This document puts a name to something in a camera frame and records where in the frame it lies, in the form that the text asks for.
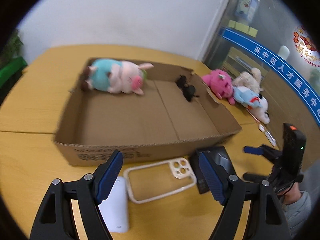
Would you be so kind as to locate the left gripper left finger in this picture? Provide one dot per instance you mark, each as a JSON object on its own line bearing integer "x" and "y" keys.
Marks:
{"x": 55, "y": 219}

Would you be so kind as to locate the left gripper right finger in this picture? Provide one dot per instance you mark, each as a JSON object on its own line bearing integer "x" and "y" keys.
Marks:
{"x": 265, "y": 220}

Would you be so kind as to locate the white power bank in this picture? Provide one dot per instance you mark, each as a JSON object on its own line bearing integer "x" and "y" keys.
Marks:
{"x": 114, "y": 209}

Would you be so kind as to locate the black charger box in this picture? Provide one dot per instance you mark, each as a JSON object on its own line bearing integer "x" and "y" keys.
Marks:
{"x": 212, "y": 167}

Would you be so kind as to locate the clear white phone case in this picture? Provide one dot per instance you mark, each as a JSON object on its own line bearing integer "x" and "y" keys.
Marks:
{"x": 150, "y": 182}

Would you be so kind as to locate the black sunglasses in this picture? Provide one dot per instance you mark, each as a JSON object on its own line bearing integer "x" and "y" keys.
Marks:
{"x": 188, "y": 91}

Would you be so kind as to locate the person's right hand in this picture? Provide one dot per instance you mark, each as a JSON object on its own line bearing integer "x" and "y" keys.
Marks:
{"x": 293, "y": 195}

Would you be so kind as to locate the grey right sleeve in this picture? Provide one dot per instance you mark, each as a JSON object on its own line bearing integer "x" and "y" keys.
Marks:
{"x": 297, "y": 213}

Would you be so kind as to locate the white plush toy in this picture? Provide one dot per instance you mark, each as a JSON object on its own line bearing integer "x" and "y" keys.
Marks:
{"x": 260, "y": 113}

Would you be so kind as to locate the light blue plush toy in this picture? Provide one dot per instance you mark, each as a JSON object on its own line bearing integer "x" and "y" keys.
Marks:
{"x": 246, "y": 97}

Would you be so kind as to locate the beige plush toy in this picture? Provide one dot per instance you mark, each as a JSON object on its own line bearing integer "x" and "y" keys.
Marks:
{"x": 250, "y": 80}

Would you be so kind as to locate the pink plush toy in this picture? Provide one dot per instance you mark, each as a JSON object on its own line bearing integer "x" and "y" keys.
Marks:
{"x": 220, "y": 84}

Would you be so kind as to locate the cardboard box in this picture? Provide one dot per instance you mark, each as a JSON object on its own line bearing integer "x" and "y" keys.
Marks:
{"x": 160, "y": 124}

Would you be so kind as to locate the green cloth side table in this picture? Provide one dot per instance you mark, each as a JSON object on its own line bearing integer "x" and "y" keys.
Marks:
{"x": 14, "y": 66}

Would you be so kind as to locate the pig plush teal shirt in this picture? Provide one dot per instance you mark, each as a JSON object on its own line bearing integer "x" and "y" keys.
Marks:
{"x": 113, "y": 76}

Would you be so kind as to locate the potted green plant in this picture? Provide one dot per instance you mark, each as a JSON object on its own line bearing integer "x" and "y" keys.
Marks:
{"x": 12, "y": 49}

